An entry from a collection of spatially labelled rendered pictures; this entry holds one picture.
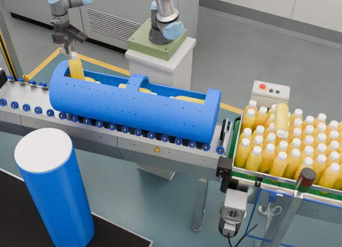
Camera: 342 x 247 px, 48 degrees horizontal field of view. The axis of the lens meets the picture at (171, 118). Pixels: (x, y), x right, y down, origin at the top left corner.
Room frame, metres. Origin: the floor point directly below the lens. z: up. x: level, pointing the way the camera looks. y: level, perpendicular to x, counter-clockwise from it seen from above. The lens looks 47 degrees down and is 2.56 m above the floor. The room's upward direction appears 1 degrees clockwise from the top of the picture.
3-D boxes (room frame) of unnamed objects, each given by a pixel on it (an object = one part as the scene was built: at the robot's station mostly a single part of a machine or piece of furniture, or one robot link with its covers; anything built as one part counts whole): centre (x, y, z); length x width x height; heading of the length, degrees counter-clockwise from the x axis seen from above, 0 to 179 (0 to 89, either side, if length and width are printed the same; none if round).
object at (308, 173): (0.92, -0.57, 1.18); 0.06 x 0.06 x 0.16
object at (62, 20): (1.57, 0.53, 1.55); 0.08 x 0.08 x 0.05
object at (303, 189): (0.92, -0.57, 1.18); 0.06 x 0.06 x 0.05
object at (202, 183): (1.31, -0.20, 0.31); 0.06 x 0.06 x 0.63; 76
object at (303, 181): (0.92, -0.57, 1.23); 0.06 x 0.06 x 0.04
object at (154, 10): (1.89, 0.06, 1.38); 0.13 x 0.12 x 0.14; 22
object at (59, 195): (1.19, 0.63, 0.59); 0.28 x 0.28 x 0.88
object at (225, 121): (1.36, -0.28, 0.99); 0.10 x 0.02 x 0.12; 166
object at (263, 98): (1.59, -0.55, 1.05); 0.20 x 0.10 x 0.10; 76
